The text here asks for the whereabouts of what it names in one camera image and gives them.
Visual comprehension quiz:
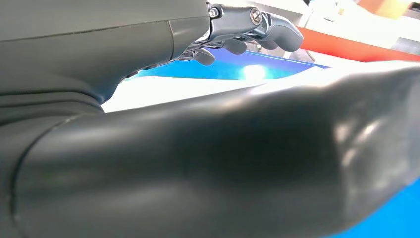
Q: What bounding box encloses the red barrier belt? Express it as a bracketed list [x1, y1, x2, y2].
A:
[297, 26, 420, 63]

